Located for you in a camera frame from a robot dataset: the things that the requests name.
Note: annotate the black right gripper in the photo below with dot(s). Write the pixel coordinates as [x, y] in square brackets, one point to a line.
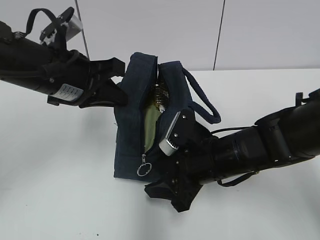
[182, 175]

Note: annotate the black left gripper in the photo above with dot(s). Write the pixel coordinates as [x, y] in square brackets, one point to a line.
[74, 80]

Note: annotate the green lid glass food container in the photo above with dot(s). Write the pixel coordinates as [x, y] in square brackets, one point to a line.
[151, 115]

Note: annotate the dark blue fabric lunch bag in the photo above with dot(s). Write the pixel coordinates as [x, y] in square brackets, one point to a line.
[171, 88]

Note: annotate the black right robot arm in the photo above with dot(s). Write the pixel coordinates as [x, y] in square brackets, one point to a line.
[283, 138]

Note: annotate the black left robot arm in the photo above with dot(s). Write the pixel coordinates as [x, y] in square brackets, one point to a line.
[20, 61]

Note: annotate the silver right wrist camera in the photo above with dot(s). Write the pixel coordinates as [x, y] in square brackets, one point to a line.
[178, 132]

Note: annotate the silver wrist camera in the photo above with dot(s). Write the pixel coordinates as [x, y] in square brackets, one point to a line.
[69, 22]
[178, 132]

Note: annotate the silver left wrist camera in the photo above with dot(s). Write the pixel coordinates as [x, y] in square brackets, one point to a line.
[69, 22]

